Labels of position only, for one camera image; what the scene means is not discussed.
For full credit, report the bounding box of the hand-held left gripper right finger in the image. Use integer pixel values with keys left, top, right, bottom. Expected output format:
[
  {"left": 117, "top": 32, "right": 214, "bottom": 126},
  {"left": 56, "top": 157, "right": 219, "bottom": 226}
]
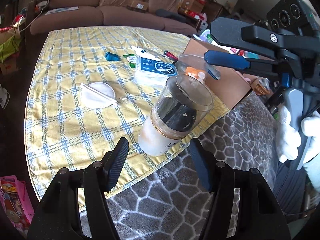
[{"left": 189, "top": 139, "right": 292, "bottom": 240}]

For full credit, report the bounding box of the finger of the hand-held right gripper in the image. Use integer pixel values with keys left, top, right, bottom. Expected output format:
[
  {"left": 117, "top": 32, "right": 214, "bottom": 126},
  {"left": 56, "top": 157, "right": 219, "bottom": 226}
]
[
  {"left": 204, "top": 50, "right": 296, "bottom": 77},
  {"left": 209, "top": 17, "right": 320, "bottom": 58}
]

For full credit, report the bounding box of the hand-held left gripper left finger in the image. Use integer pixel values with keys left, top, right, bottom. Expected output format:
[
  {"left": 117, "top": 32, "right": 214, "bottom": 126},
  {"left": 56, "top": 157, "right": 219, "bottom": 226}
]
[{"left": 26, "top": 137, "right": 129, "bottom": 240}]

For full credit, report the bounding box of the large cardboard box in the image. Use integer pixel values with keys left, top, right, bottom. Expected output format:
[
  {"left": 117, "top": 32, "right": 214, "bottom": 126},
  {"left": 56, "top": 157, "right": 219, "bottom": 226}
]
[{"left": 179, "top": 38, "right": 269, "bottom": 110}]

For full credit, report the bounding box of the clear jar with orange pieces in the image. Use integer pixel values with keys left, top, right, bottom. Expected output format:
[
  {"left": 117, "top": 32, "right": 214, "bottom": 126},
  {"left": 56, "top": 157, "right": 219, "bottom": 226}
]
[{"left": 174, "top": 54, "right": 222, "bottom": 84}]

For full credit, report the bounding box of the large white bottle clear cap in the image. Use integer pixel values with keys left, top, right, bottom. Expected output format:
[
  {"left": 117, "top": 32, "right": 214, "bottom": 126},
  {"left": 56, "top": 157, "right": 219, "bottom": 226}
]
[{"left": 138, "top": 74, "right": 214, "bottom": 156}]

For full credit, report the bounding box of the blue floss pick box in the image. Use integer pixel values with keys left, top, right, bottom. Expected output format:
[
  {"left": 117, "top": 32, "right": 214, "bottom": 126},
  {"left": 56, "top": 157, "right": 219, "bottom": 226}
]
[{"left": 134, "top": 56, "right": 178, "bottom": 88}]

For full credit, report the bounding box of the person's right forearm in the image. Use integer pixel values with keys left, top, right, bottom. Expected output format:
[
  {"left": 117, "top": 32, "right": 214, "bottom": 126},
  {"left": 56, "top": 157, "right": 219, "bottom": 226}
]
[{"left": 304, "top": 161, "right": 320, "bottom": 193}]

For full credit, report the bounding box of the person's right hand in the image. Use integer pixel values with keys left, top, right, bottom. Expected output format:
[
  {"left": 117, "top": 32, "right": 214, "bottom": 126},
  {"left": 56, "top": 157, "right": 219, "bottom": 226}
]
[{"left": 276, "top": 104, "right": 320, "bottom": 163}]

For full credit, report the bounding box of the brown cardboard carton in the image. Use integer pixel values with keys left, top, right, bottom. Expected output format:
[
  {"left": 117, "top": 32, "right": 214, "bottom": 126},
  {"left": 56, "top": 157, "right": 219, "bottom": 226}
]
[{"left": 178, "top": 0, "right": 205, "bottom": 14}]

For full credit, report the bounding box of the grey giraffe pattern blanket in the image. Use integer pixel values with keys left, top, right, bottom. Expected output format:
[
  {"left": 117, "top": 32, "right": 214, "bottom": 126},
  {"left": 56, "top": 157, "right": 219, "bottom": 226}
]
[{"left": 80, "top": 90, "right": 283, "bottom": 240}]

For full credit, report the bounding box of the dark blue cloth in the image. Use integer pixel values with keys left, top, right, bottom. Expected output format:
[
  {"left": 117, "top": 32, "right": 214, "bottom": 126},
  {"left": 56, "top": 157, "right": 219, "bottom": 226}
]
[{"left": 155, "top": 9, "right": 187, "bottom": 23}]

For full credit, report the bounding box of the yellow checked tablecloth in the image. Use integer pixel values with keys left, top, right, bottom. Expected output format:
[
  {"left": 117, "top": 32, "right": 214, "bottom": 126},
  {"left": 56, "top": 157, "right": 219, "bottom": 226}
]
[{"left": 24, "top": 26, "right": 230, "bottom": 209}]

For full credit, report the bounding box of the white round cloth pouch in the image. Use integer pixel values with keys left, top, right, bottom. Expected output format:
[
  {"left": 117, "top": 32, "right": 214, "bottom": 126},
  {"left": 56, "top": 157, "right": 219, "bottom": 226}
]
[{"left": 80, "top": 81, "right": 118, "bottom": 109}]

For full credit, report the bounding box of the white tube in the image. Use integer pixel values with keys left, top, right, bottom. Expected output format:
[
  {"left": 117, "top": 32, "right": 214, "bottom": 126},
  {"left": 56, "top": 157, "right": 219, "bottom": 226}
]
[{"left": 131, "top": 45, "right": 162, "bottom": 60}]

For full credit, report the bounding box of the dark striped cloth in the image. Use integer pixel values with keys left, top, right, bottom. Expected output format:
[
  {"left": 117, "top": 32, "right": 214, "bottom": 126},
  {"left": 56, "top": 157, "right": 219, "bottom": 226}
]
[{"left": 272, "top": 152, "right": 310, "bottom": 217}]

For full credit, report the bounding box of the green packet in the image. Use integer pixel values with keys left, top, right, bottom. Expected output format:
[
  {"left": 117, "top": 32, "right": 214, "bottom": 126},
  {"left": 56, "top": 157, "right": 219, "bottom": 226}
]
[{"left": 123, "top": 54, "right": 138, "bottom": 67}]

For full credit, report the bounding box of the small labelled cardboard box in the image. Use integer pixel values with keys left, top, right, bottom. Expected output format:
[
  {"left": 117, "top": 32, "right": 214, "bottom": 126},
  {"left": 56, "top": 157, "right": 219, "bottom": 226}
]
[{"left": 127, "top": 0, "right": 149, "bottom": 13}]

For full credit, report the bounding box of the brown sofa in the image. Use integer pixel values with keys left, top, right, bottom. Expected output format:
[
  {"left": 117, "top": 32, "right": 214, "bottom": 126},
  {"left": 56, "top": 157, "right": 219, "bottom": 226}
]
[{"left": 30, "top": 0, "right": 198, "bottom": 37}]

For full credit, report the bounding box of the blue pencil sharpener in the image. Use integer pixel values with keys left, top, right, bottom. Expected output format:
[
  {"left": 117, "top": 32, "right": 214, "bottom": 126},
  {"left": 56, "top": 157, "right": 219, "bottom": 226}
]
[{"left": 105, "top": 52, "right": 121, "bottom": 62}]

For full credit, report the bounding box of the pink toy package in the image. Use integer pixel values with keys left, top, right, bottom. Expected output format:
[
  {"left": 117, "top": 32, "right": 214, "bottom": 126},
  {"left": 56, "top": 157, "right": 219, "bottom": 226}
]
[{"left": 0, "top": 175, "right": 34, "bottom": 238}]

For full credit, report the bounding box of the green bag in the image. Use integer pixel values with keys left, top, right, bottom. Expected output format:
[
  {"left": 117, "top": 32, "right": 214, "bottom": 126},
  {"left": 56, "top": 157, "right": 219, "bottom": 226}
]
[{"left": 0, "top": 36, "right": 20, "bottom": 53}]

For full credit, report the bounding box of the white blue paper bag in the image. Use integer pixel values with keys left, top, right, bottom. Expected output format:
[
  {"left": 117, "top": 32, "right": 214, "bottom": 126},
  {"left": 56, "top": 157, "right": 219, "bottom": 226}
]
[{"left": 44, "top": 7, "right": 78, "bottom": 15}]

